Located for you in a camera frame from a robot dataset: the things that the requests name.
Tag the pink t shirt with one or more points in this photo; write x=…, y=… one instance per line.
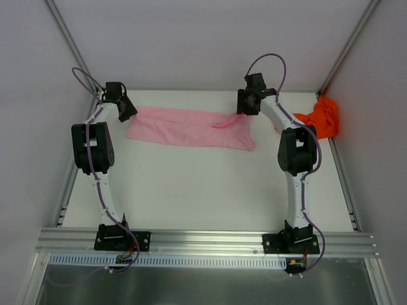
x=191, y=128

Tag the slotted cable duct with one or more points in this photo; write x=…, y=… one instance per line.
x=169, y=261

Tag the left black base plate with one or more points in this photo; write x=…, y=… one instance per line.
x=113, y=238

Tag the aluminium frame post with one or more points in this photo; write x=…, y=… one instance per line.
x=61, y=25
x=349, y=45

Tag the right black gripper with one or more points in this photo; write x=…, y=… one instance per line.
x=245, y=103

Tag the aluminium mounting rail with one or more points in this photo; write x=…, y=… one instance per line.
x=219, y=243

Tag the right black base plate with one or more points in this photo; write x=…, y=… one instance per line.
x=275, y=244

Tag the right aluminium frame post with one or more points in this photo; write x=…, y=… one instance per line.
x=349, y=45

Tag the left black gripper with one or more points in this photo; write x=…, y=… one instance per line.
x=128, y=109

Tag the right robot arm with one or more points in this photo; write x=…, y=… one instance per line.
x=296, y=156

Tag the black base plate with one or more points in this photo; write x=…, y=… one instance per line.
x=113, y=238
x=275, y=244

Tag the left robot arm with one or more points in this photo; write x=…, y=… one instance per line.
x=94, y=155

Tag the orange t shirt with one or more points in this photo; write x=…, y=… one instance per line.
x=324, y=117

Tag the left aluminium frame post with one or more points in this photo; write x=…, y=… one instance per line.
x=61, y=25

